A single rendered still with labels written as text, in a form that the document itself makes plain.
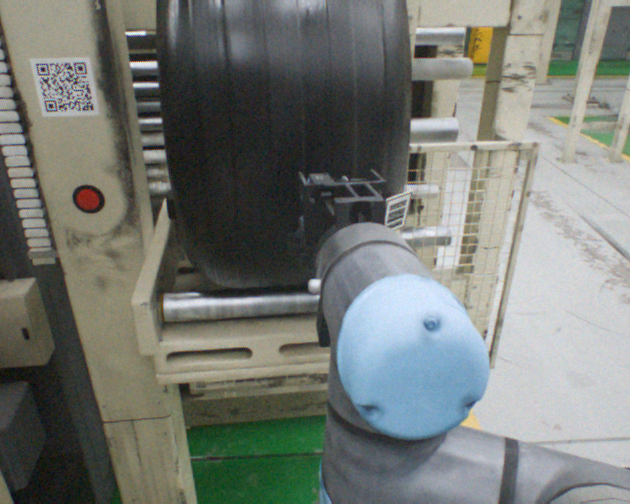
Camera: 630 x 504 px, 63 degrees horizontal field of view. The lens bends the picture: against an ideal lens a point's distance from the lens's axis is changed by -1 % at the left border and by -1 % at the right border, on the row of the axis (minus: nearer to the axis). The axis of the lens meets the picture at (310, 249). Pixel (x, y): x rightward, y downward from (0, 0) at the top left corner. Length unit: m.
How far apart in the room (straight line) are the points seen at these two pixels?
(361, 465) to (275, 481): 1.40
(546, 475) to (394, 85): 0.42
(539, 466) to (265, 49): 0.44
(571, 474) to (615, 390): 1.94
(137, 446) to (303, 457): 0.78
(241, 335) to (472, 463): 0.53
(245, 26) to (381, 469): 0.44
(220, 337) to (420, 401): 0.57
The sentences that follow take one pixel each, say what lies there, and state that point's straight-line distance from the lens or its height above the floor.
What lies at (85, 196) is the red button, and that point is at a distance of 0.82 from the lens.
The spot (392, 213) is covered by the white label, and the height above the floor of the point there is 1.09.
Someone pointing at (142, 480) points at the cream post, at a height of 0.46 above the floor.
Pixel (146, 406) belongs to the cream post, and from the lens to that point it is 1.04.
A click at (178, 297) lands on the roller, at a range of 0.81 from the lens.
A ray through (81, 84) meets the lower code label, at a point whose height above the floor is 1.22.
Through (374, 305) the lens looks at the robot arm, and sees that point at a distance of 0.27.
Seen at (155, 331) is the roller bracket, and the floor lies 0.90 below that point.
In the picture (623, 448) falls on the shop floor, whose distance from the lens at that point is 2.06.
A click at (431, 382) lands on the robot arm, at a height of 1.17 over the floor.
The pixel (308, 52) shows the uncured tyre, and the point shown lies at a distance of 0.58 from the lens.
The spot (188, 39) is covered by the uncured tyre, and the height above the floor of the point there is 1.29.
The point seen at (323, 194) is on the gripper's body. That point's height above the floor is 1.18.
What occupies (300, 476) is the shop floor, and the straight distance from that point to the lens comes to 1.73.
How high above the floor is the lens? 1.35
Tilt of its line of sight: 28 degrees down
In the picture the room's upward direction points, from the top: straight up
